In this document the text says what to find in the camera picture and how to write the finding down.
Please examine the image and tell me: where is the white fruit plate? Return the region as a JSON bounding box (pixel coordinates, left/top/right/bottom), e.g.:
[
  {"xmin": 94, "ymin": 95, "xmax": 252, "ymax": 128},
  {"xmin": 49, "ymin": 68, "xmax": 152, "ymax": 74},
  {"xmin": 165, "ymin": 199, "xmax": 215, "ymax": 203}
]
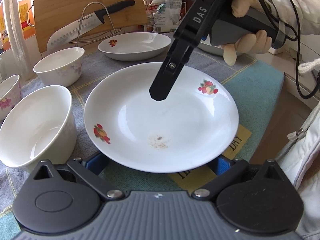
[
  {"xmin": 84, "ymin": 62, "xmax": 239, "ymax": 173},
  {"xmin": 98, "ymin": 32, "xmax": 171, "ymax": 61}
]

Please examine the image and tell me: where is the plain white bowl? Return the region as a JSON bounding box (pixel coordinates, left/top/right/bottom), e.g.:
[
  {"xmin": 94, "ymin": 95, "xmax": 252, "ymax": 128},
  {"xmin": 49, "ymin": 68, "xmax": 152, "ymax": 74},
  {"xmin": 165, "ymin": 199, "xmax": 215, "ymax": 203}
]
[{"xmin": 1, "ymin": 85, "xmax": 76, "ymax": 172}]

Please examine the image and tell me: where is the white floral bowl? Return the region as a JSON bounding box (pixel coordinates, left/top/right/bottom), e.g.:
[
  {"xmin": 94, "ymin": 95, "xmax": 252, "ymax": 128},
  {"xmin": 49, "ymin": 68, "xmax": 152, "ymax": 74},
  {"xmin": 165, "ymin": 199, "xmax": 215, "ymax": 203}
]
[{"xmin": 33, "ymin": 47, "xmax": 85, "ymax": 87}]

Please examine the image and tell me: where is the pink floral bowl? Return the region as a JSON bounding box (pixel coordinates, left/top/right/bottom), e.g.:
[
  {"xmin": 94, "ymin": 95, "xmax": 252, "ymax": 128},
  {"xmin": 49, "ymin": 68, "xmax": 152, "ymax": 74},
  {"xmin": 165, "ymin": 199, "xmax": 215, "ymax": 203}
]
[{"xmin": 0, "ymin": 74, "xmax": 22, "ymax": 121}]

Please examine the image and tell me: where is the white stained plate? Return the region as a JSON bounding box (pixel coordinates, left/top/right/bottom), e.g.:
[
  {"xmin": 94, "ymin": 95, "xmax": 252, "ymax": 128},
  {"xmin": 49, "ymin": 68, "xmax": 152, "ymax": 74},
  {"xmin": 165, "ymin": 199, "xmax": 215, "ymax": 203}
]
[{"xmin": 198, "ymin": 40, "xmax": 223, "ymax": 56}]

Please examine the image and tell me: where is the white sleeved right forearm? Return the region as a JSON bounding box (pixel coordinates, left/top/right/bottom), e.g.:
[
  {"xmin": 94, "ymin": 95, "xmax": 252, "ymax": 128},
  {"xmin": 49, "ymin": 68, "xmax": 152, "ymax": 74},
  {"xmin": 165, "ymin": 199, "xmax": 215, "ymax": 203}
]
[{"xmin": 264, "ymin": 0, "xmax": 319, "ymax": 35}]

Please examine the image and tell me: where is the white printed food bag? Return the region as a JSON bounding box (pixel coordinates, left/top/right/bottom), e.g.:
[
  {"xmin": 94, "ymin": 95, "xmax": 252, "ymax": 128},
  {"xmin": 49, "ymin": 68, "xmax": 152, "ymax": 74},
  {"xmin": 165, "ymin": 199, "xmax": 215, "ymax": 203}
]
[{"xmin": 153, "ymin": 0, "xmax": 186, "ymax": 33}]

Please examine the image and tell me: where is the red white paper bag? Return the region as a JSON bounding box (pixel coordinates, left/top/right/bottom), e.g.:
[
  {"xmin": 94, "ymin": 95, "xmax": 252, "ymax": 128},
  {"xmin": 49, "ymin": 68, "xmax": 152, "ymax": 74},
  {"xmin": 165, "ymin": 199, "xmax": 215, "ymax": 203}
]
[{"xmin": 144, "ymin": 0, "xmax": 165, "ymax": 32}]

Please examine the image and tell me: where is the white plastic seasoning box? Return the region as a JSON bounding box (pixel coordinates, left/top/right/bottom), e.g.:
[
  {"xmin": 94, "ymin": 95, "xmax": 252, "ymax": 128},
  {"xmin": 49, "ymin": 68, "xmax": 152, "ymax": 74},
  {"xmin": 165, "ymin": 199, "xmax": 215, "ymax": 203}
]
[{"xmin": 268, "ymin": 46, "xmax": 285, "ymax": 55}]

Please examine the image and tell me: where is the bamboo cutting board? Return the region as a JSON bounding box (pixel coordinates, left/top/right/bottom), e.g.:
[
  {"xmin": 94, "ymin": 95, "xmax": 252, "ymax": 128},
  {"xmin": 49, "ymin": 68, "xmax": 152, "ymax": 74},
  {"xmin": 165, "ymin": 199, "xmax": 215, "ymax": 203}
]
[{"xmin": 33, "ymin": 0, "xmax": 147, "ymax": 53}]

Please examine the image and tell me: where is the orange cooking wine jug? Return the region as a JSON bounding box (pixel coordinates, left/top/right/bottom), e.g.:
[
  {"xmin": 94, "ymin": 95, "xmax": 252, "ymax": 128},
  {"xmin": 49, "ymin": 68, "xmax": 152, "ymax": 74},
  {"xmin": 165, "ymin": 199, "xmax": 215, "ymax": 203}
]
[{"xmin": 0, "ymin": 0, "xmax": 36, "ymax": 51}]

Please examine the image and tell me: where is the tall cling film roll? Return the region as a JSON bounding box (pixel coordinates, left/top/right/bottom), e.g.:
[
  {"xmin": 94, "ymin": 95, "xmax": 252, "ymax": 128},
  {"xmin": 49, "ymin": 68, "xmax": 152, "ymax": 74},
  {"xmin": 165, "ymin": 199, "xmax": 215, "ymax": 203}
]
[{"xmin": 3, "ymin": 0, "xmax": 34, "ymax": 81}]

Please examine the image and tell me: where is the wire cutting board stand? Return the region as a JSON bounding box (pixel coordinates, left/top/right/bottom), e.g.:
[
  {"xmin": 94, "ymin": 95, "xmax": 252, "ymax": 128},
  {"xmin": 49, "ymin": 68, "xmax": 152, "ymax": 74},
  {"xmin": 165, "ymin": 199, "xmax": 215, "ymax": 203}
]
[{"xmin": 68, "ymin": 2, "xmax": 124, "ymax": 48}]

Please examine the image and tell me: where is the black handled kitchen knife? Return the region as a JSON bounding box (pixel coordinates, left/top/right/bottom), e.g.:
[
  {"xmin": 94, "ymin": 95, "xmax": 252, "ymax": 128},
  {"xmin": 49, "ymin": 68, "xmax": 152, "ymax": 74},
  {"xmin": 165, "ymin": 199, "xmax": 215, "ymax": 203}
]
[{"xmin": 47, "ymin": 0, "xmax": 135, "ymax": 51}]

